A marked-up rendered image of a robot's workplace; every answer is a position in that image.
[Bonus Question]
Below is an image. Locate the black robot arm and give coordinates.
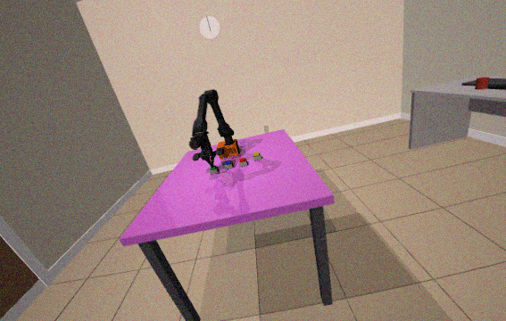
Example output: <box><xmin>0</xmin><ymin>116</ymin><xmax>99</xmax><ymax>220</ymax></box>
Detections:
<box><xmin>189</xmin><ymin>90</ymin><xmax>235</xmax><ymax>160</ymax></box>

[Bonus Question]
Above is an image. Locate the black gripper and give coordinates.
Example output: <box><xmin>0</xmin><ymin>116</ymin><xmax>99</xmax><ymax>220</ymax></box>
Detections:
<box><xmin>192</xmin><ymin>143</ymin><xmax>224</xmax><ymax>167</ymax></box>

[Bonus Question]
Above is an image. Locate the green button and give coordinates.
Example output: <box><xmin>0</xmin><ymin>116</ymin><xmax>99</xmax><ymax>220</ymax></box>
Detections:
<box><xmin>209</xmin><ymin>165</ymin><xmax>219</xmax><ymax>175</ymax></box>

